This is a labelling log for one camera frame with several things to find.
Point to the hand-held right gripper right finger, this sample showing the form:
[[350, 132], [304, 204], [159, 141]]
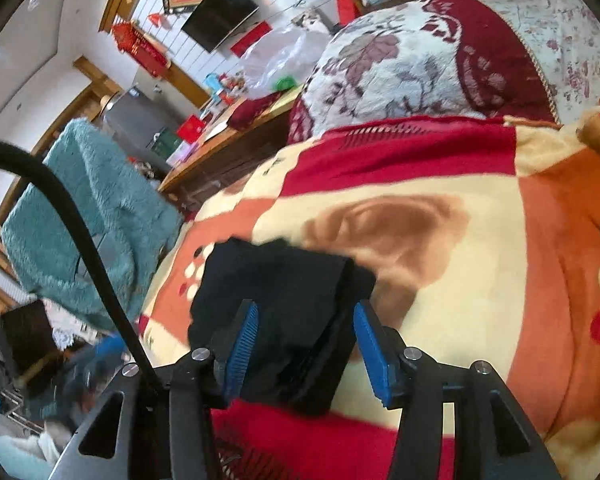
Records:
[[372, 355]]

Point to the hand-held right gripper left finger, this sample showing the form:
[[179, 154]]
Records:
[[241, 347]]

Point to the black pants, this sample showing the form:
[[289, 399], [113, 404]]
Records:
[[290, 300]]

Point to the person's left forearm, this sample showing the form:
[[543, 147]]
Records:
[[15, 452]]

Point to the red orange printed blanket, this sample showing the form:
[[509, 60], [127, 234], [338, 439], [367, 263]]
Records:
[[430, 280]]

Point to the teal fluffy blanket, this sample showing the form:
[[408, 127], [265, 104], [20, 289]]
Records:
[[90, 200]]

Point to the wooden table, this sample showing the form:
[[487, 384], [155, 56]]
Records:
[[215, 152]]

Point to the green box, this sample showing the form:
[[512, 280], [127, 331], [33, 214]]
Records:
[[164, 141]]

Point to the red gift box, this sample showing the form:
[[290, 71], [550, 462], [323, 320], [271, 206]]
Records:
[[190, 129]]

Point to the dark red cloth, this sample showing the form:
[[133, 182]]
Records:
[[252, 110]]

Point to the colourful toy figurines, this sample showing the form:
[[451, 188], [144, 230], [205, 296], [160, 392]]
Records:
[[225, 87]]

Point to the green round lid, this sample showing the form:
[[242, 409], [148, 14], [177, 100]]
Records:
[[285, 83]]

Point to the clear plastic bag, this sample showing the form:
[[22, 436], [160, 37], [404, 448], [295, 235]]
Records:
[[275, 60]]

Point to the floral quilted pillow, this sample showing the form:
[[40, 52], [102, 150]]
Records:
[[390, 65]]

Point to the red paper sheet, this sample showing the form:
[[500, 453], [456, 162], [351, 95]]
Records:
[[251, 39]]

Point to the red hanging decoration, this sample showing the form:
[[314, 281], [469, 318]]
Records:
[[140, 47]]

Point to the black television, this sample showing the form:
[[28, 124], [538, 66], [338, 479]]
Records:
[[220, 15]]

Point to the red paper bag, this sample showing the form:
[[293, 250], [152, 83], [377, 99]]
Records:
[[347, 6]]

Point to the white pink flowered quilt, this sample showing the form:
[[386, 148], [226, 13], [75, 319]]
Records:
[[570, 35]]

